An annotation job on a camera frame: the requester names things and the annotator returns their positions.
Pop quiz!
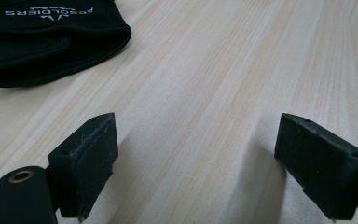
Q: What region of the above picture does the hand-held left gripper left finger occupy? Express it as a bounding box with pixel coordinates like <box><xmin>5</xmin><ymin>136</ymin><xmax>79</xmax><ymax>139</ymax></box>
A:
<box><xmin>48</xmin><ymin>112</ymin><xmax>119</xmax><ymax>219</ymax></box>

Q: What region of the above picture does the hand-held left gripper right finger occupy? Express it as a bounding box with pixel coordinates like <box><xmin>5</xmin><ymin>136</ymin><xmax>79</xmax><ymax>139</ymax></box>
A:
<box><xmin>274</xmin><ymin>112</ymin><xmax>358</xmax><ymax>221</ymax></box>

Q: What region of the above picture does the black fabric glove white print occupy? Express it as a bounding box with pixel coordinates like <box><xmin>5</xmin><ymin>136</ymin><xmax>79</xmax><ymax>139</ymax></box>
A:
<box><xmin>0</xmin><ymin>0</ymin><xmax>132</xmax><ymax>89</ymax></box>

